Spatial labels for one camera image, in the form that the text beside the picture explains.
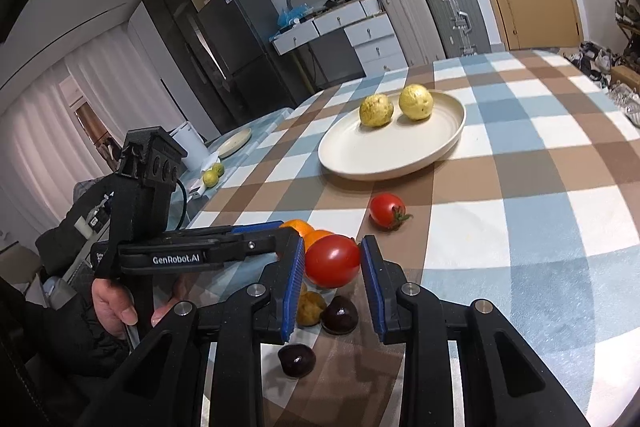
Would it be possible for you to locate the grey suitcase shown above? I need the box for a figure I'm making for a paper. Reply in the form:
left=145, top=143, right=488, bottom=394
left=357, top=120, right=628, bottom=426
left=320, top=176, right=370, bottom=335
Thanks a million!
left=421, top=0, right=492, bottom=56

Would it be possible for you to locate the beige suitcase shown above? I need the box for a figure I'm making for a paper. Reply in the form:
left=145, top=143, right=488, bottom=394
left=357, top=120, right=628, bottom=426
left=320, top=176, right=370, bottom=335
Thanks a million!
left=376, top=0, right=446, bottom=68

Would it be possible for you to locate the white drawer desk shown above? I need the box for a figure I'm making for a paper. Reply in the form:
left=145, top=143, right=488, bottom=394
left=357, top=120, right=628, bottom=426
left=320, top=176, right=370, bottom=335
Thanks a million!
left=271, top=0, right=406, bottom=80

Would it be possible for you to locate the spotted yellow guava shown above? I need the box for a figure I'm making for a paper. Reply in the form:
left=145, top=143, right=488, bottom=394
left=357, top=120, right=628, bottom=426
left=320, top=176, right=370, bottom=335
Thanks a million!
left=359, top=93, right=395, bottom=128

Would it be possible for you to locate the brown lumpy fruit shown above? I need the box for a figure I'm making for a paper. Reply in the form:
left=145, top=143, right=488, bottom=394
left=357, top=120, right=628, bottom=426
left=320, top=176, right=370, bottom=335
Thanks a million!
left=296, top=291, right=326, bottom=327

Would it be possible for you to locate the large cream plate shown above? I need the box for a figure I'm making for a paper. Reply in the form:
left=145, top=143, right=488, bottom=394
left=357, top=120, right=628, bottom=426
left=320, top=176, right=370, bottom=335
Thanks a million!
left=318, top=90, right=467, bottom=180

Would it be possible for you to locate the large red tomato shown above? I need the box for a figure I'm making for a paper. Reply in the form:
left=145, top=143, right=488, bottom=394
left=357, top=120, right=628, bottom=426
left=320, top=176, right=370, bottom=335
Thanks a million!
left=305, top=234, right=362, bottom=289

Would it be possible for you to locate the orange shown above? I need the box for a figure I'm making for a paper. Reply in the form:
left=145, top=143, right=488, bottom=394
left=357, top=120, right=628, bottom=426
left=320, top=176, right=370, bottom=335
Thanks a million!
left=302, top=230, right=335, bottom=253
left=279, top=219, right=316, bottom=238

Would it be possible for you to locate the grey refrigerator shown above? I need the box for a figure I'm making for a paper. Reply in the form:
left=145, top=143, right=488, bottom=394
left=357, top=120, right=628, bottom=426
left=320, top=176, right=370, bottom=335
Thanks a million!
left=196, top=0, right=296, bottom=118

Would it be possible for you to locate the person's left hand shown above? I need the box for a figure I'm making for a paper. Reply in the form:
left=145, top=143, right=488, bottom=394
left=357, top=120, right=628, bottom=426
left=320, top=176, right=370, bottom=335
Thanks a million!
left=91, top=279, right=177, bottom=341

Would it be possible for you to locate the white curtain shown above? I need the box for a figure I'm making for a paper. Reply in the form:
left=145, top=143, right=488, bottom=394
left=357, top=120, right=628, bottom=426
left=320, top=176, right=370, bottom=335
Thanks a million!
left=0, top=19, right=176, bottom=258

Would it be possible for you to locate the small cardboard box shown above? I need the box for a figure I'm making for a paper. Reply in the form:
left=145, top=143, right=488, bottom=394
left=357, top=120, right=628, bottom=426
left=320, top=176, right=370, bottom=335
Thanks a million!
left=611, top=66, right=640, bottom=85

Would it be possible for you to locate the small cream plate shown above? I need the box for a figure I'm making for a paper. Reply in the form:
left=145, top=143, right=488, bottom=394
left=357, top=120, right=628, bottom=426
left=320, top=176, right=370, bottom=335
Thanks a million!
left=215, top=129, right=252, bottom=159

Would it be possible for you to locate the dark refrigerator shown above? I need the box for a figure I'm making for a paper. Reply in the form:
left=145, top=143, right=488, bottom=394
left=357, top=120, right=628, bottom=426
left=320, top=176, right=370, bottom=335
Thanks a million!
left=142, top=0, right=236, bottom=132

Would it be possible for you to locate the shoe rack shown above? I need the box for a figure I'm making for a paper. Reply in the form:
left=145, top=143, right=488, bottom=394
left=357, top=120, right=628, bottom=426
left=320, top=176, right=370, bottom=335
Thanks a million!
left=590, top=0, right=640, bottom=58

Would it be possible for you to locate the checkered tablecloth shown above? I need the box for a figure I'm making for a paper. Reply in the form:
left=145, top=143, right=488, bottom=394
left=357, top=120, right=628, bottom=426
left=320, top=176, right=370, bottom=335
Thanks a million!
left=185, top=49, right=640, bottom=427

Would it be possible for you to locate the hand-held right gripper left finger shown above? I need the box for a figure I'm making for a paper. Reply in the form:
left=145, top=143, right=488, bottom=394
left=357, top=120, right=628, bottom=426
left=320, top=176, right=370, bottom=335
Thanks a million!
left=85, top=229, right=306, bottom=427

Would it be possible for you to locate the pile of shoes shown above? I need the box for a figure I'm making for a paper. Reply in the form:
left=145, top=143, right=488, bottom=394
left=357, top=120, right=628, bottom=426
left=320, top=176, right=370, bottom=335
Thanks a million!
left=565, top=42, right=640, bottom=128

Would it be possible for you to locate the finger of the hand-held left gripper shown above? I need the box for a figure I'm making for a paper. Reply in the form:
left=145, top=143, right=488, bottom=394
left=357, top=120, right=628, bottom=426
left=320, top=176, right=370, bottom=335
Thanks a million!
left=212, top=228, right=302, bottom=268
left=165, top=221, right=285, bottom=242

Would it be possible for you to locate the large smooth yellow guava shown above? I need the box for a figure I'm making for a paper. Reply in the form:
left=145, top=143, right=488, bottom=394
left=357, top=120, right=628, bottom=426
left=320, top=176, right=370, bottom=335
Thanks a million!
left=398, top=84, right=434, bottom=122

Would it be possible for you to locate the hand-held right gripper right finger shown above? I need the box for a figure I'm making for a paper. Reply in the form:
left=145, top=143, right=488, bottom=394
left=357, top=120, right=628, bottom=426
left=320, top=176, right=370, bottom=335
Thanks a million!
left=360, top=235, right=591, bottom=427

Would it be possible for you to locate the dark chestnut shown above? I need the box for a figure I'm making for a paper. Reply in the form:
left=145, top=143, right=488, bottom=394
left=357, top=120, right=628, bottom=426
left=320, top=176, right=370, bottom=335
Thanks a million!
left=320, top=295, right=359, bottom=335
left=277, top=343, right=317, bottom=378

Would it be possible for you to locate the blue plastic bag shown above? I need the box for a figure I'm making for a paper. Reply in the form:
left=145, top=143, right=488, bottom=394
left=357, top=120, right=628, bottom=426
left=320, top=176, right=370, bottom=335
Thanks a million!
left=276, top=4, right=313, bottom=30

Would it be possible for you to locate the person's left forearm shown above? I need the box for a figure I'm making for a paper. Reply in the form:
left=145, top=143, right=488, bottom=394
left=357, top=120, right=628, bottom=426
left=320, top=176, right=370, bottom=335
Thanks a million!
left=20, top=287, right=132, bottom=378

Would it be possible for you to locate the small red tomato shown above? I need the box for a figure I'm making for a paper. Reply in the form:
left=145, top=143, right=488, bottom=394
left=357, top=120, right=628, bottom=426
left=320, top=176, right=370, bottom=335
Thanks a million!
left=369, top=193, right=414, bottom=231

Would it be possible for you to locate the black cable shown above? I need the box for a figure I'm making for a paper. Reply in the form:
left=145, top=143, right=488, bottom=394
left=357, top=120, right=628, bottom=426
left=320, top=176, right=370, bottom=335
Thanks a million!
left=172, top=179, right=189, bottom=230

